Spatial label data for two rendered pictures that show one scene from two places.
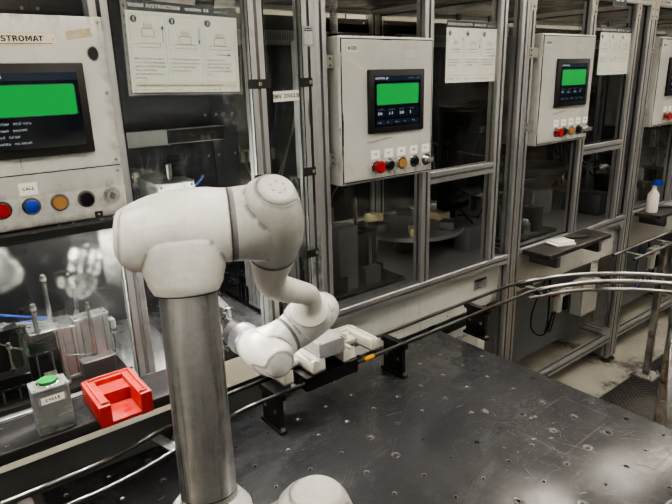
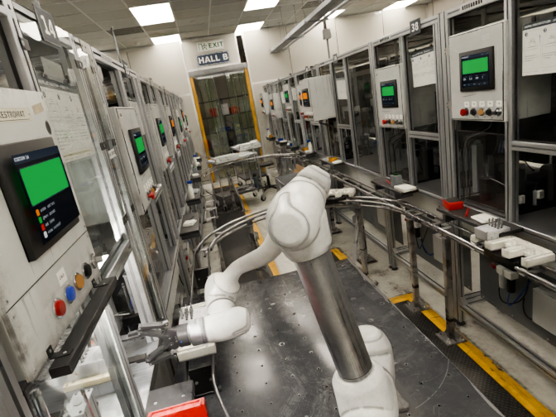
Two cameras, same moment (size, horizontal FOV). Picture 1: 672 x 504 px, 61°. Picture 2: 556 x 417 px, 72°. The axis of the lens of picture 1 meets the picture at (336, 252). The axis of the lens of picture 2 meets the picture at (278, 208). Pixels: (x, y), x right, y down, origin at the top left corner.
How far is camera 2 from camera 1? 1.22 m
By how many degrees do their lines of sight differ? 58
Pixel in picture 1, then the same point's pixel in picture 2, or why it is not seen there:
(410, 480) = (305, 343)
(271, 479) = (262, 404)
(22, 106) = (46, 185)
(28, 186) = (60, 273)
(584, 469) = not seen: hidden behind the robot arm
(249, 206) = (321, 184)
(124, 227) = (308, 214)
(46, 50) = (29, 126)
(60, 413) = not seen: outside the picture
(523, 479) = not seen: hidden behind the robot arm
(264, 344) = (234, 313)
